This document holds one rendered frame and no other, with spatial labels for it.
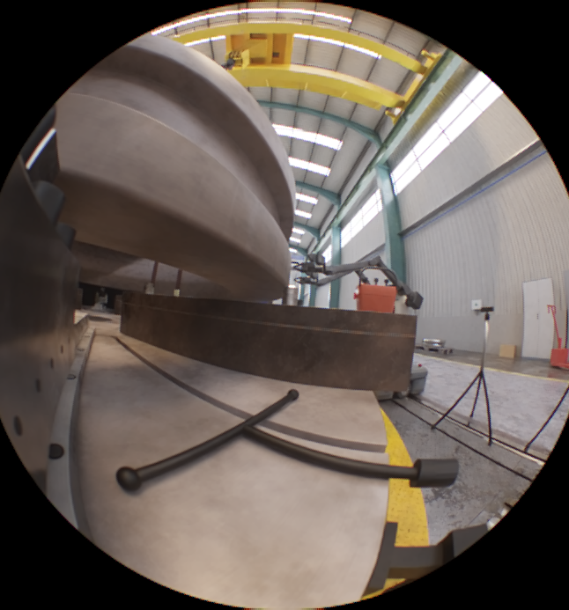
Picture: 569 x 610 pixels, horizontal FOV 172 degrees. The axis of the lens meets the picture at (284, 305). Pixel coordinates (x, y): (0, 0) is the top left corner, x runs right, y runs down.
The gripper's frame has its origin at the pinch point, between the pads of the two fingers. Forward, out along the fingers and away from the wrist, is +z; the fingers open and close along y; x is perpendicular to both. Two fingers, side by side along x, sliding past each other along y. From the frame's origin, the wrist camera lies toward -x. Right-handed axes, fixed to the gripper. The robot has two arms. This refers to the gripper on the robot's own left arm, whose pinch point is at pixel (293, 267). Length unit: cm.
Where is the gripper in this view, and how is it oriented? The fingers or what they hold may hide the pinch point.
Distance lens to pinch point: 132.4
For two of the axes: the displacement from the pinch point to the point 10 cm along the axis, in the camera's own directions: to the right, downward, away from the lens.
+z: -9.9, -0.9, 1.4
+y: -1.3, -0.9, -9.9
